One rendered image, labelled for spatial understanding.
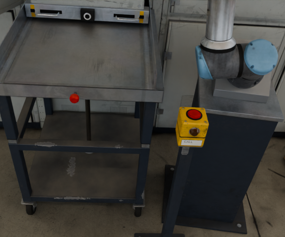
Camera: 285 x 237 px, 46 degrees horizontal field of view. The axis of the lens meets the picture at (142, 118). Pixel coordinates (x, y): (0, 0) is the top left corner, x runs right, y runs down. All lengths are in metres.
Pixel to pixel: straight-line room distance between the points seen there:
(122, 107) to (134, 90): 0.93
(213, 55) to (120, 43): 0.47
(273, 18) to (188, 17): 0.43
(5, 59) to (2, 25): 0.56
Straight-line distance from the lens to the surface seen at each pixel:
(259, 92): 1.40
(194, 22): 1.83
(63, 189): 1.74
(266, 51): 1.20
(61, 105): 2.15
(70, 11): 1.59
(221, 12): 1.10
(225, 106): 1.35
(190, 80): 2.00
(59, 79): 1.24
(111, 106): 2.12
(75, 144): 1.43
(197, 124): 1.00
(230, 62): 1.16
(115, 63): 1.32
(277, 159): 2.34
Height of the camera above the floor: 1.55
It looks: 41 degrees down
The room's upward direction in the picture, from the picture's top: 6 degrees clockwise
